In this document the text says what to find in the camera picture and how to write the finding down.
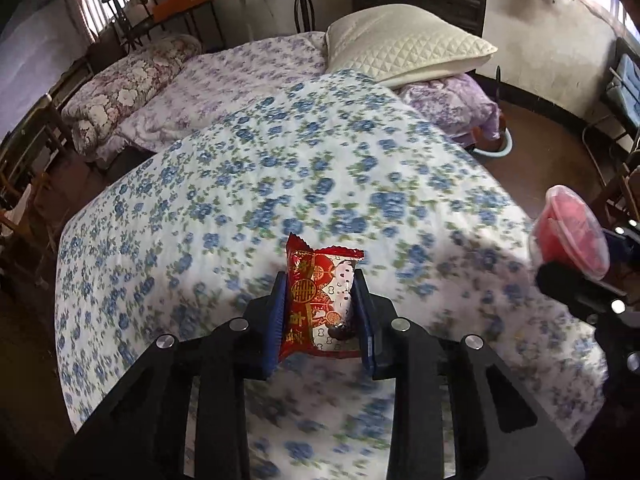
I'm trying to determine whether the wooden chair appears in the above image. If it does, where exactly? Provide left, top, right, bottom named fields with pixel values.
left=1, top=93, right=75, bottom=289

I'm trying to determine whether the black metal chair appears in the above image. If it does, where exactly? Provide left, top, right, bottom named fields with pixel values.
left=101, top=0, right=158, bottom=52

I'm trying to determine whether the clear cup with red contents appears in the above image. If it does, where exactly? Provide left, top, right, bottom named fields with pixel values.
left=528, top=184, right=610, bottom=281

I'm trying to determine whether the blue floral bed quilt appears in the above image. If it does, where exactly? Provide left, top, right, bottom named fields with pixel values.
left=54, top=70, right=606, bottom=479

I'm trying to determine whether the white quilted pillow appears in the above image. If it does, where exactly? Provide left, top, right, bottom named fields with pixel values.
left=326, top=3, right=498, bottom=89

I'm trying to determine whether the folded maroon floral duvet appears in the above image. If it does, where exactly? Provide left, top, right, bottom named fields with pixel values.
left=61, top=35, right=202, bottom=158

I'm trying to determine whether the teal wash basin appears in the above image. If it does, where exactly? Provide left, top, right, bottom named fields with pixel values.
left=471, top=113, right=513, bottom=158

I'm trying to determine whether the red candy wrapper packet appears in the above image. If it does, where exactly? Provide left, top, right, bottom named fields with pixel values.
left=279, top=233, right=364, bottom=360

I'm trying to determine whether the purple floral bed sheet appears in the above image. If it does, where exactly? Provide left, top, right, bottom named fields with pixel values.
left=99, top=32, right=501, bottom=159

